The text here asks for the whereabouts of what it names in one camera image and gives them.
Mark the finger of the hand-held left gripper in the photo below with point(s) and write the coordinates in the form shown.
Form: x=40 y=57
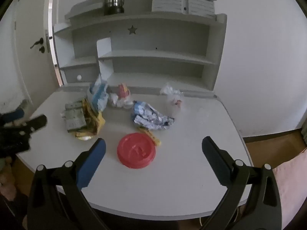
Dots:
x=14 y=115
x=38 y=122

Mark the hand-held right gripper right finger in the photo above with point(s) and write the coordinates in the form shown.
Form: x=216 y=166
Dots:
x=215 y=163

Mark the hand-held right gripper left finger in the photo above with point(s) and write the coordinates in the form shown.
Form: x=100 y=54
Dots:
x=93 y=163

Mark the clear plastic wrapper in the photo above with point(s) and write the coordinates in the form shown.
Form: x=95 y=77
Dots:
x=115 y=101

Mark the crushed grey cardboard box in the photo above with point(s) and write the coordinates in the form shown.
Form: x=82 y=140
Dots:
x=74 y=117

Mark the crumpled yellow wrapper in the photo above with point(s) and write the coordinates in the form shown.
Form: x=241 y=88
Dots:
x=94 y=122

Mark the white door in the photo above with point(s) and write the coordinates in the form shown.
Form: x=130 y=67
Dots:
x=26 y=71

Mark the red plastic lid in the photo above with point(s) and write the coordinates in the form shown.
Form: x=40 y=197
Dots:
x=136 y=151

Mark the small grey drawer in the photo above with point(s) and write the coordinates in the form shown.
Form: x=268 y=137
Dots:
x=72 y=74

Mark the yellow wrapper strip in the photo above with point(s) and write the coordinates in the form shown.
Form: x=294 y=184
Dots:
x=153 y=137

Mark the blue white packet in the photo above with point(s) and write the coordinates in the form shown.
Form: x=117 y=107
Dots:
x=98 y=95

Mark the black door lock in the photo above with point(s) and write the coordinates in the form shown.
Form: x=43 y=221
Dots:
x=42 y=49

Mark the crumpled blue white wrapper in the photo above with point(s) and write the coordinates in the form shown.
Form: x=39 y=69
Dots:
x=148 y=115

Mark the clear plastic bag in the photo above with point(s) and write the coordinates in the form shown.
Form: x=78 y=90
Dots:
x=171 y=98

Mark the pale ribbed curtain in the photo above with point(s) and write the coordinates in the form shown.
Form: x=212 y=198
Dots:
x=304 y=134

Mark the grey desk shelf unit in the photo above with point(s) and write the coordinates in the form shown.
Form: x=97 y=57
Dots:
x=156 y=43

